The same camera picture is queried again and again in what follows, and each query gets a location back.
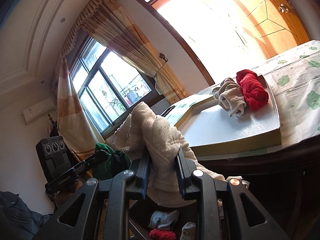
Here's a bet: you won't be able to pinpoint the white air conditioner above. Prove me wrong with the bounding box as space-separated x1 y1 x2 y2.
23 98 54 124

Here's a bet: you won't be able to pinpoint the small red cloth in drawer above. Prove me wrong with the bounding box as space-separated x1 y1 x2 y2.
149 229 176 240

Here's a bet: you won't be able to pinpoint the curtain tieback hook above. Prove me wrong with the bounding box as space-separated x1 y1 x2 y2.
159 53 168 62

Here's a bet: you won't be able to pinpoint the green underwear bundle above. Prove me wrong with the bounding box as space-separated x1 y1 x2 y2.
92 143 131 180

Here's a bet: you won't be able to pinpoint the beige underwear bundle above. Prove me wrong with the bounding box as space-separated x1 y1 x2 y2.
212 77 247 118

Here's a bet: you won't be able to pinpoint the blue jeans of person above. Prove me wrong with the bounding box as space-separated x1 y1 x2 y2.
1 191 52 239

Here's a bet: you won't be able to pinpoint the person's left hand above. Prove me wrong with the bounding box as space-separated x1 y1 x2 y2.
54 180 83 209

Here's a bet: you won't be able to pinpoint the brass door knob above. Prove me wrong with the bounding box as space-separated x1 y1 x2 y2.
278 3 289 14

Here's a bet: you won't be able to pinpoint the beige striped curtain left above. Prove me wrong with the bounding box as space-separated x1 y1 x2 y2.
51 56 105 161

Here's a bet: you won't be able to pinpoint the grey sock in drawer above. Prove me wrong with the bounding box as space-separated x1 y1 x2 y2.
148 210 179 231

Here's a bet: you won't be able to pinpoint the black phone on dresser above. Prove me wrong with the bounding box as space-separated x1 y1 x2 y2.
161 105 175 117

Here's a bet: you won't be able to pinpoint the coat rack with clothes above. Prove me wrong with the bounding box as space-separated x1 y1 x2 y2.
48 114 59 137

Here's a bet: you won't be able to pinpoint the wooden door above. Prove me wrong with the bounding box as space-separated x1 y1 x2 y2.
233 0 310 59

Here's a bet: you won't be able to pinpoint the beige striped curtain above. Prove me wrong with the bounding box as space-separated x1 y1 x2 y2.
82 0 188 105
51 56 105 161

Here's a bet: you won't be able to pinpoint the window with dark frame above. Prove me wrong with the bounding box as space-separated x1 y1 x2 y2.
69 31 164 134

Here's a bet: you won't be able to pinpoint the shallow cardboard box tray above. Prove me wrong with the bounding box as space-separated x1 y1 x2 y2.
167 75 281 160

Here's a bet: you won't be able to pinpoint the beige striped curtain right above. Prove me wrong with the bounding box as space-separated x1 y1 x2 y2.
82 0 188 105

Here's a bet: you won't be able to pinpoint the floral white table cover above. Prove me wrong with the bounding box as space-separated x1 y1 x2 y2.
164 39 320 160

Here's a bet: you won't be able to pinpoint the red fleece underwear roll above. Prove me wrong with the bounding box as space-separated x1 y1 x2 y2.
236 69 269 111

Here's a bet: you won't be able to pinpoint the cream white underwear roll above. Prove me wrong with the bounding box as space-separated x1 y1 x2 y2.
114 101 251 209

